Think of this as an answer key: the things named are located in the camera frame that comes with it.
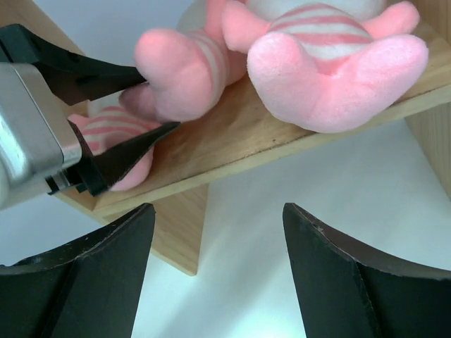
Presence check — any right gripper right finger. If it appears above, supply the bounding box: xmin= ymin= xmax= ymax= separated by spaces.
xmin=283 ymin=203 xmax=450 ymax=338

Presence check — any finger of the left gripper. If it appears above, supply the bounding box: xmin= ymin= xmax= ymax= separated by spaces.
xmin=66 ymin=122 xmax=180 ymax=196
xmin=1 ymin=23 xmax=146 ymax=106

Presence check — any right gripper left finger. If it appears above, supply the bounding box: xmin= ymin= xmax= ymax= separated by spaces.
xmin=1 ymin=204 xmax=155 ymax=338

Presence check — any pink striped plush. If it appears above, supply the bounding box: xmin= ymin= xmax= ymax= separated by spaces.
xmin=222 ymin=1 xmax=428 ymax=133
xmin=69 ymin=105 xmax=161 ymax=192
xmin=119 ymin=1 xmax=246 ymax=122

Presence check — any wooden two-tier shelf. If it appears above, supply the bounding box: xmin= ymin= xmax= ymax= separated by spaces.
xmin=0 ymin=0 xmax=451 ymax=277

